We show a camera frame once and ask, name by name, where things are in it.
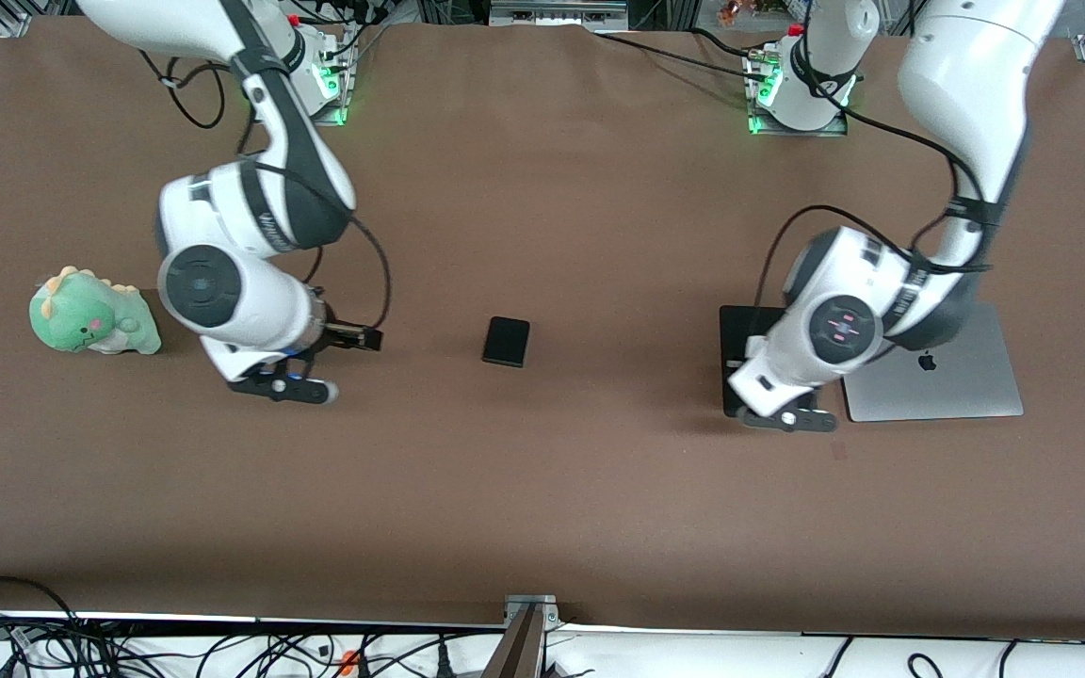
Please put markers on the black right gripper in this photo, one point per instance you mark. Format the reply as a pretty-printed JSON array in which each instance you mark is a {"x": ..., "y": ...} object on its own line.
[{"x": 343, "y": 334}]

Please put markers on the black smartphone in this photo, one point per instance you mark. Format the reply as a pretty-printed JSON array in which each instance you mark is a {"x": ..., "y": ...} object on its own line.
[{"x": 506, "y": 342}]

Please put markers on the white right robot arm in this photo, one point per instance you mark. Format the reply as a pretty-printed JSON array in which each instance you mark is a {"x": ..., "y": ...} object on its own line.
[{"x": 222, "y": 292}]

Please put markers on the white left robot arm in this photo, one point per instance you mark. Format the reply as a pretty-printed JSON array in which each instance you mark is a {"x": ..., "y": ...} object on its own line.
[{"x": 844, "y": 325}]

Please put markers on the black mouse pad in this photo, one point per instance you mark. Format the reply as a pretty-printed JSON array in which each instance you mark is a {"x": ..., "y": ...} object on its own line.
[{"x": 740, "y": 325}]

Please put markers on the green dinosaur plush toy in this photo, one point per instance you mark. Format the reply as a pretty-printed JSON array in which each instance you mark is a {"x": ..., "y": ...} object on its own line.
[{"x": 81, "y": 315}]

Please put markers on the brown support beam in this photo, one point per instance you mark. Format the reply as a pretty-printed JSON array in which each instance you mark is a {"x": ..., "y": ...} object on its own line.
[{"x": 516, "y": 650}]

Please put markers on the grey metal box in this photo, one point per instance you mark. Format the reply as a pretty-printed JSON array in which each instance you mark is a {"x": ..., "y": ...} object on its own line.
[{"x": 557, "y": 11}]

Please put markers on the silver laptop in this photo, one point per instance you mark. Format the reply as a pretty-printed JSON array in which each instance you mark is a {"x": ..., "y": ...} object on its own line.
[{"x": 957, "y": 386}]

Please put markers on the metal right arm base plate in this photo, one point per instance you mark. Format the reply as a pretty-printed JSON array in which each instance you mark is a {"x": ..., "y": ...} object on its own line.
[{"x": 340, "y": 104}]

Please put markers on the metal table edge bracket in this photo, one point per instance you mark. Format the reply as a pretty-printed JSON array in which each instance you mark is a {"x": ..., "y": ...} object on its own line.
[{"x": 531, "y": 603}]

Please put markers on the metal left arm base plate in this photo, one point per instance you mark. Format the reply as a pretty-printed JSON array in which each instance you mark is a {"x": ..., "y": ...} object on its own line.
[{"x": 759, "y": 124}]

